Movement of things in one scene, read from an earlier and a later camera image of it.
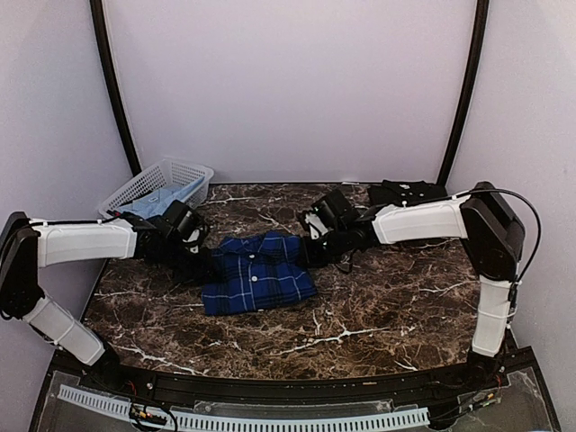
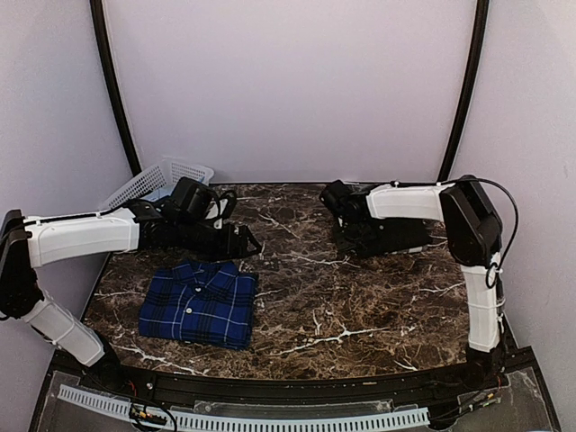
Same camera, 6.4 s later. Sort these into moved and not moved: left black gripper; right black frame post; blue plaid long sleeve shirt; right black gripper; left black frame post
Moved: blue plaid long sleeve shirt; left black gripper; right black gripper
Not moved: right black frame post; left black frame post
